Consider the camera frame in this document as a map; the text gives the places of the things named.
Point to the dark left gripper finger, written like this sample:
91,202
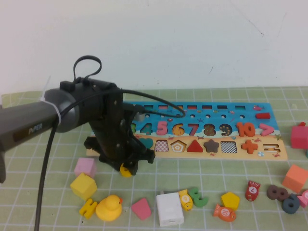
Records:
117,166
134,168

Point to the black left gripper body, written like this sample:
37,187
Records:
108,125

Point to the yellow number six piece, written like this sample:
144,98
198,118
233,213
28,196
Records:
126,171

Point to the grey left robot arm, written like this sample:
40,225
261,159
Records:
24,120

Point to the teal heart piece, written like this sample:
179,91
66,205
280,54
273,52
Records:
149,142

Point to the pink trapezoid piece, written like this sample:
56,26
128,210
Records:
142,209

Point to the pink number five piece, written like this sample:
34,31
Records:
162,128

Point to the yellow H-shaped sign piece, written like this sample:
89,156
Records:
88,209

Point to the red triangle piece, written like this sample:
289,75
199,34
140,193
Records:
195,148

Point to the green number three piece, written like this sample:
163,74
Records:
198,197

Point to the brown star piece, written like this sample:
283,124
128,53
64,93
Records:
212,146

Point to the blue wooden number puzzle board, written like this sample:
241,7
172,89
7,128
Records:
216,120

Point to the yellow pentagon piece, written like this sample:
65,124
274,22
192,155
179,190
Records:
230,201

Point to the orange plus sign piece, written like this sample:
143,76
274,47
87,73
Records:
249,146

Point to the orange number ten piece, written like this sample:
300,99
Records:
249,130

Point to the pink greater-than sign piece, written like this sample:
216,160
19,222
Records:
265,130

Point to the brown number eight piece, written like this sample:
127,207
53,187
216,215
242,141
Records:
276,192

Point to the dark grey number nine piece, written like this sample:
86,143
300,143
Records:
290,205

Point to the small red wooden piece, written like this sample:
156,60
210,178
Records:
302,124

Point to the pink wooden cube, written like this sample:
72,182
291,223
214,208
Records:
85,167

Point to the yellow wooden cube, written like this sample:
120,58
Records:
83,187

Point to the yellow rubber duck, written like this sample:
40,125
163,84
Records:
109,209

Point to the white power adapter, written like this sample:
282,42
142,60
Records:
169,209

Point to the white zip tie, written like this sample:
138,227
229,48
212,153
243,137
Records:
55,109

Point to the yellow wooden fish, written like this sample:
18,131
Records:
185,199

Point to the green grid table mat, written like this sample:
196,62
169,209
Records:
216,173

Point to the orange wooden fish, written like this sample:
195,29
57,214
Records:
225,213

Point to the red wooden fish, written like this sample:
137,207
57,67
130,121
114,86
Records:
252,191

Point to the red rectangular block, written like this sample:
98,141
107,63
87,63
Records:
263,116

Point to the orange wooden cube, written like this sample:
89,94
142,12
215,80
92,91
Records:
295,179

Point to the red wooden cube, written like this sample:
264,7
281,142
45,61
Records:
299,138

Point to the pink wooden fish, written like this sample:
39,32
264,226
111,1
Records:
304,198

